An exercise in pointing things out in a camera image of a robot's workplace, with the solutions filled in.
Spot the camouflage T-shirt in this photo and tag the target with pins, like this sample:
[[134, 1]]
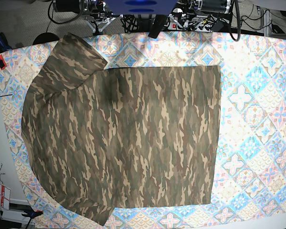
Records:
[[100, 139]]

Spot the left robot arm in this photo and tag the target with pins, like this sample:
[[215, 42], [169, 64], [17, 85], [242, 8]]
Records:
[[204, 15]]

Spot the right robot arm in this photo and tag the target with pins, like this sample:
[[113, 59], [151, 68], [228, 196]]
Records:
[[95, 12]]

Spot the white power strip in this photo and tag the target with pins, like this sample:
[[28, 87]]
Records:
[[194, 26]]

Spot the black round stool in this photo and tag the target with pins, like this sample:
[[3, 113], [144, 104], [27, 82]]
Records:
[[45, 38]]

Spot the patterned tile tablecloth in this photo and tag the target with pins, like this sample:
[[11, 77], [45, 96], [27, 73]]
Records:
[[250, 174]]

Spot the black clamp lower left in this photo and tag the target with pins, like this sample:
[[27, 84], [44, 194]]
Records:
[[31, 213]]

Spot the red white paper tag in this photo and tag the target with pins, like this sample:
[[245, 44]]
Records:
[[4, 197]]

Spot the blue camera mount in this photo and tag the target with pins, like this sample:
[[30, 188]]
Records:
[[162, 7]]

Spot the blue handled clamp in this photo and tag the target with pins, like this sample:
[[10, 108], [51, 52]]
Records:
[[4, 45]]

